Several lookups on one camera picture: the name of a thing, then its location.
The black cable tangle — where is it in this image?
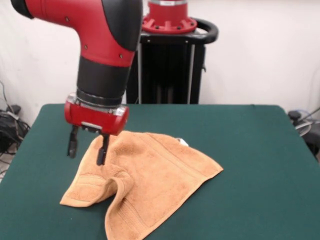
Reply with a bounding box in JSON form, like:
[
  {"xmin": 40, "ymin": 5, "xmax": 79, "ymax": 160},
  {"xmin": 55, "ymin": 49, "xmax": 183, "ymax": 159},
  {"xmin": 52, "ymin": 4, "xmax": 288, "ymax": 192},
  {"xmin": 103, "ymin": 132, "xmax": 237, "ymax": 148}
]
[
  {"xmin": 287, "ymin": 69, "xmax": 320, "ymax": 161},
  {"xmin": 0, "ymin": 79, "xmax": 31, "ymax": 176}
]

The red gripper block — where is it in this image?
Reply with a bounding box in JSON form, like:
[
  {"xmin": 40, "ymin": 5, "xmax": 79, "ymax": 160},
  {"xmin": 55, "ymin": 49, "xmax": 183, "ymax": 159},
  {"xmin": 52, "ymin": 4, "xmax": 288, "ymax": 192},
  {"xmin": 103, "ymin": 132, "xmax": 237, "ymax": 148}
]
[{"xmin": 63, "ymin": 96, "xmax": 130, "ymax": 166}]

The dark green table cloth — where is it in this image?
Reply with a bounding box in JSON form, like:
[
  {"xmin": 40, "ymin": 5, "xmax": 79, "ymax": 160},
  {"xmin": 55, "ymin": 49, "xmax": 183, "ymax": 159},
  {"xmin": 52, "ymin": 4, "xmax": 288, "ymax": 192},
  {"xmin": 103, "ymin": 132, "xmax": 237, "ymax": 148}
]
[{"xmin": 0, "ymin": 103, "xmax": 320, "ymax": 240}]

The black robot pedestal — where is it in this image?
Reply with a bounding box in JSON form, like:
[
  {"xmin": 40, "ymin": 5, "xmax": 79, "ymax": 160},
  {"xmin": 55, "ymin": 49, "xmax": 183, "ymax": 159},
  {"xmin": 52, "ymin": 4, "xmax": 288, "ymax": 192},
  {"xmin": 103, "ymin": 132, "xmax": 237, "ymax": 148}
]
[{"xmin": 126, "ymin": 16, "xmax": 220, "ymax": 105}]

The orange terry towel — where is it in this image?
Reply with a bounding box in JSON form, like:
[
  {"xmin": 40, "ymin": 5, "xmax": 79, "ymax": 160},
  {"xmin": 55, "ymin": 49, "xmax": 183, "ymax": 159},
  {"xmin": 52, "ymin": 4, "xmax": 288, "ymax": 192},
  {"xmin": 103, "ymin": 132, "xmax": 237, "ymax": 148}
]
[{"xmin": 59, "ymin": 130, "xmax": 224, "ymax": 240}]

